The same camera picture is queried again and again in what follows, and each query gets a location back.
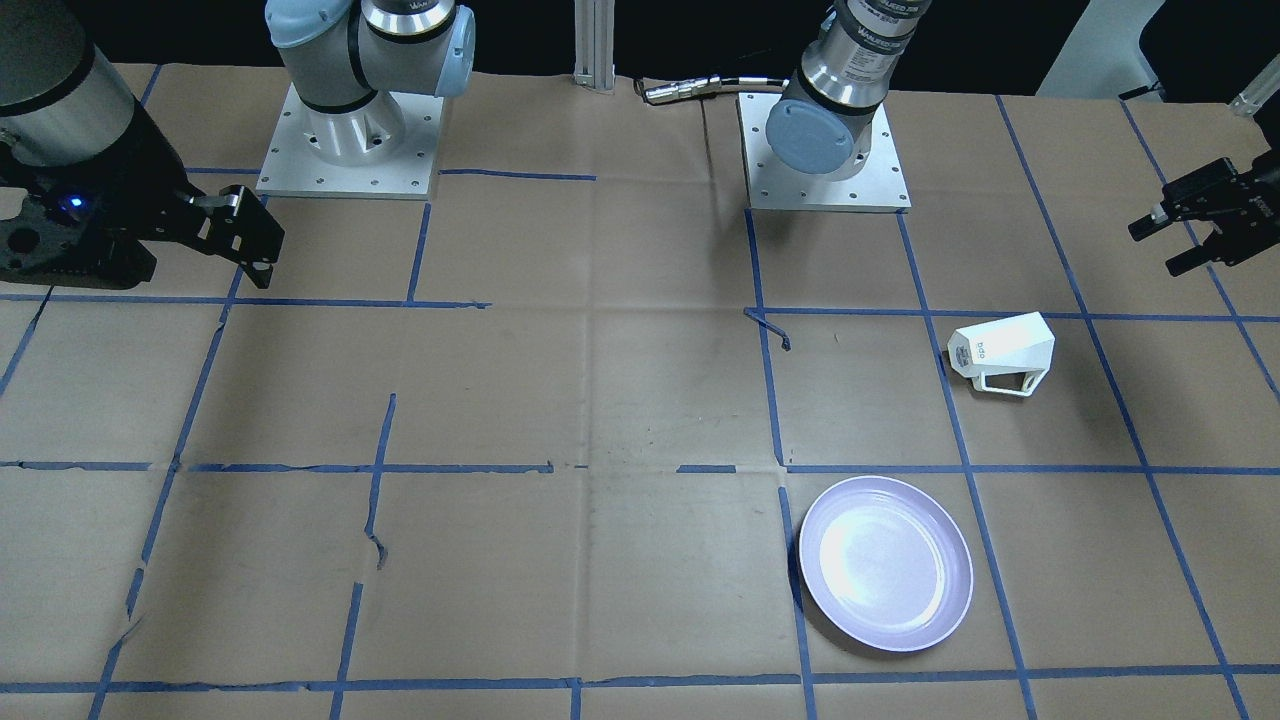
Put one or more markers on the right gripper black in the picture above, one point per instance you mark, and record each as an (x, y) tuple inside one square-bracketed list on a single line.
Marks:
[(150, 181)]

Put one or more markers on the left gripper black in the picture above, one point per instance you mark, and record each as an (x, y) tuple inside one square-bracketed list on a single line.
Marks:
[(1243, 202)]

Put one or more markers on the white angular cup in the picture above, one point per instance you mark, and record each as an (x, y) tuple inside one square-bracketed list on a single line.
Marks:
[(1009, 356)]

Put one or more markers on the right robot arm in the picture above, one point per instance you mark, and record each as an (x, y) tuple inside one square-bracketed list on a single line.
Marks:
[(65, 109)]

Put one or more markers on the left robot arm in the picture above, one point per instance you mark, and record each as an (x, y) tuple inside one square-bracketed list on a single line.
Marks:
[(848, 69)]

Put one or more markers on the lilac plate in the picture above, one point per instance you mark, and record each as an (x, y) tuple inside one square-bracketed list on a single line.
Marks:
[(886, 564)]

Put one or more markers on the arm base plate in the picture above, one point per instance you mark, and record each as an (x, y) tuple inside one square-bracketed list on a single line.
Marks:
[(799, 157), (384, 150)]

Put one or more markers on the aluminium frame post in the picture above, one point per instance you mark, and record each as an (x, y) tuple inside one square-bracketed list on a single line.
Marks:
[(593, 37)]

